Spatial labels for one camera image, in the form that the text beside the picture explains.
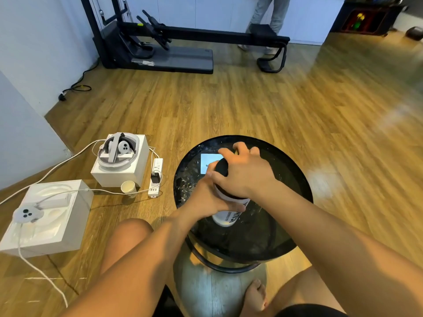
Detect person's right hand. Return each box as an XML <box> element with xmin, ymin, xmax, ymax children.
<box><xmin>210</xmin><ymin>141</ymin><xmax>278</xmax><ymax>199</ymax></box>

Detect person's left hand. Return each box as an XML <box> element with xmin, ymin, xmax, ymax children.
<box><xmin>185</xmin><ymin>160</ymin><xmax>247</xmax><ymax>221</ymax></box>

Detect black gold shaker lid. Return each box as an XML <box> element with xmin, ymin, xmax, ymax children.
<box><xmin>213</xmin><ymin>158</ymin><xmax>250</xmax><ymax>200</ymax></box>

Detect white shaker bottle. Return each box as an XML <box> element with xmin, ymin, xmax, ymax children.
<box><xmin>211</xmin><ymin>194</ymin><xmax>251</xmax><ymax>227</ymax></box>

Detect person's left forearm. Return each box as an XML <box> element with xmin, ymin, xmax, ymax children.
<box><xmin>61</xmin><ymin>207</ymin><xmax>199</xmax><ymax>317</ymax></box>

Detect person's right forearm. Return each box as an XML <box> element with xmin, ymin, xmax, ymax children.
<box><xmin>257</xmin><ymin>181</ymin><xmax>423</xmax><ymax>317</ymax></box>

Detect small paper cup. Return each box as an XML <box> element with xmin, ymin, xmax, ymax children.
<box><xmin>120</xmin><ymin>180</ymin><xmax>137</xmax><ymax>199</ymax></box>

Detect person's left leg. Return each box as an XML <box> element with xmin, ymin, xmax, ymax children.
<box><xmin>99</xmin><ymin>218</ymin><xmax>154</xmax><ymax>278</ymax></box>

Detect person's leg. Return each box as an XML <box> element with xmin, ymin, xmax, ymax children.
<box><xmin>99</xmin><ymin>218</ymin><xmax>154</xmax><ymax>278</ymax></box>
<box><xmin>243</xmin><ymin>265</ymin><xmax>348</xmax><ymax>317</ymax></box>

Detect person's right leg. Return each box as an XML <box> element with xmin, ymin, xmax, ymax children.
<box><xmin>243</xmin><ymin>265</ymin><xmax>348</xmax><ymax>317</ymax></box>

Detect white power strip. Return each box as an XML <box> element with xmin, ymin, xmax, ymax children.
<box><xmin>148</xmin><ymin>158</ymin><xmax>164</xmax><ymax>198</ymax></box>

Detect round black glass side table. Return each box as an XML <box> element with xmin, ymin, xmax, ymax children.
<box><xmin>173</xmin><ymin>135</ymin><xmax>314</xmax><ymax>274</ymax></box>

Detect white box with headset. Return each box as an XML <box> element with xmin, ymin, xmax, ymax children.
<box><xmin>96</xmin><ymin>132</ymin><xmax>137</xmax><ymax>169</ymax></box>

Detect white moulded tray box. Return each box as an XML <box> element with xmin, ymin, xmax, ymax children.
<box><xmin>0</xmin><ymin>180</ymin><xmax>94</xmax><ymax>258</ymax></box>

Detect black rowing machine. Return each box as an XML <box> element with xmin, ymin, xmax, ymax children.
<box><xmin>79</xmin><ymin>0</ymin><xmax>291</xmax><ymax>75</ymax></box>

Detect black shorts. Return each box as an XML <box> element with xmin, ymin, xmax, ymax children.
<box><xmin>153</xmin><ymin>285</ymin><xmax>348</xmax><ymax>317</ymax></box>

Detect dark wooden cabinet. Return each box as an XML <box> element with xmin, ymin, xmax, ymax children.
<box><xmin>330</xmin><ymin>0</ymin><xmax>408</xmax><ymax>37</ymax></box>

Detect yellow green toy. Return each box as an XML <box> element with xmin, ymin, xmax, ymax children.
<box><xmin>351</xmin><ymin>12</ymin><xmax>366</xmax><ymax>30</ymax></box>

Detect dark round floor object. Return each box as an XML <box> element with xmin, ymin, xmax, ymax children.
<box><xmin>405</xmin><ymin>26</ymin><xmax>423</xmax><ymax>42</ymax></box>

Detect thin white charging cable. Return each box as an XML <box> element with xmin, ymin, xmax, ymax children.
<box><xmin>17</xmin><ymin>227</ymin><xmax>68</xmax><ymax>308</ymax></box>
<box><xmin>36</xmin><ymin>188</ymin><xmax>152</xmax><ymax>206</ymax></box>

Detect thick white cable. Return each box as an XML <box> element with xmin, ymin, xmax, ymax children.
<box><xmin>0</xmin><ymin>139</ymin><xmax>106</xmax><ymax>206</ymax></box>

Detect black power cord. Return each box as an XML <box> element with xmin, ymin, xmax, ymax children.
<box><xmin>58</xmin><ymin>59</ymin><xmax>100</xmax><ymax>102</ymax></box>

